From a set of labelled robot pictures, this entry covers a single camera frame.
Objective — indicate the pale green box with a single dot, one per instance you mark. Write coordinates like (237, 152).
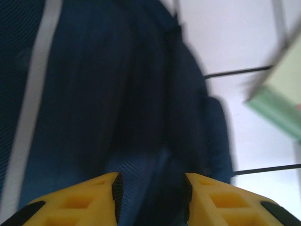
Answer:
(282, 94)

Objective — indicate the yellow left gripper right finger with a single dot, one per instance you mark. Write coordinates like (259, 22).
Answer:
(230, 204)

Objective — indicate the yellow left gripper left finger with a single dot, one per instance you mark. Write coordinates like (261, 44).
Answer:
(70, 204)

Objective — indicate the navy blue backpack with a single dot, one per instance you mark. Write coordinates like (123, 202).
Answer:
(105, 94)

